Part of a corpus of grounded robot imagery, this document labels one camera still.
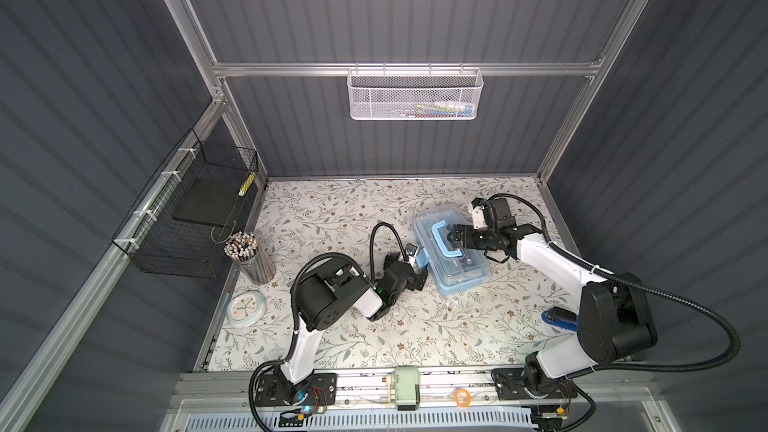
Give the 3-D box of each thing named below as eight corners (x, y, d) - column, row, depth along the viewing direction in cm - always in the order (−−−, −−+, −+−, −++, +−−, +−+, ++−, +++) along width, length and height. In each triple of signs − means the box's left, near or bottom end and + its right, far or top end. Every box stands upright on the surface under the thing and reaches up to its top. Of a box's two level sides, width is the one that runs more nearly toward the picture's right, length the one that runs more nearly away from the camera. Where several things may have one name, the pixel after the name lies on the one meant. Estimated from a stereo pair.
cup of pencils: (248, 285, 94) (221, 254, 79) (255, 263, 99) (231, 231, 84) (272, 285, 94) (250, 254, 79) (278, 263, 99) (258, 231, 84)
